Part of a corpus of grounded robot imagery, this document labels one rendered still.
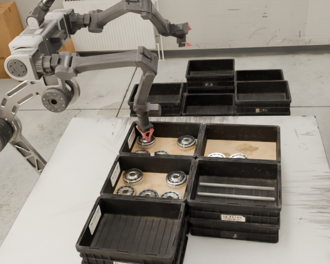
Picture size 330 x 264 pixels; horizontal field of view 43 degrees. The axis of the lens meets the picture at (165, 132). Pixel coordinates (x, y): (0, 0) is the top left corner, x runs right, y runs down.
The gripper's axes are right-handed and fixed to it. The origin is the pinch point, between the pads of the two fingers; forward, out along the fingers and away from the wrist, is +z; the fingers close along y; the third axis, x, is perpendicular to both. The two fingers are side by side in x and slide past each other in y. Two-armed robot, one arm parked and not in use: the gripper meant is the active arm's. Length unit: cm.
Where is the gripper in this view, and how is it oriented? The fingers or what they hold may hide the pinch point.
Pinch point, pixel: (146, 137)
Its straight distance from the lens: 233.7
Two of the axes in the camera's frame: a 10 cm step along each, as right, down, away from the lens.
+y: -4.6, -4.5, 7.7
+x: -8.8, 3.2, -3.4
